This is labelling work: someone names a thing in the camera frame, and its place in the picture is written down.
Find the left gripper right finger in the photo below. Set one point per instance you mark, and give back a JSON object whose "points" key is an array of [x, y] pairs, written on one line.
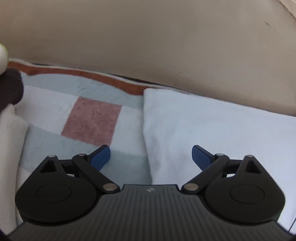
{"points": [[211, 166]]}

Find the checkered plush blanket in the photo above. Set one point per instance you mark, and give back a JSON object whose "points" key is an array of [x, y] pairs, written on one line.
{"points": [[74, 111]]}

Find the folded dark brown garment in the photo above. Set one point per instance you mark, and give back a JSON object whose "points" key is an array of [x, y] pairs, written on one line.
{"points": [[11, 88]]}

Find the white t-shirt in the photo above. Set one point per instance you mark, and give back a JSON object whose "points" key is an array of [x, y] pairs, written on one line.
{"points": [[174, 122]]}

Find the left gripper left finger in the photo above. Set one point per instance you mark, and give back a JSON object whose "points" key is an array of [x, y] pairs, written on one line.
{"points": [[90, 166]]}

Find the folded cream garment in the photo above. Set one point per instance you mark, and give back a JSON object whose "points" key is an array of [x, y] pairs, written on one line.
{"points": [[13, 132]]}

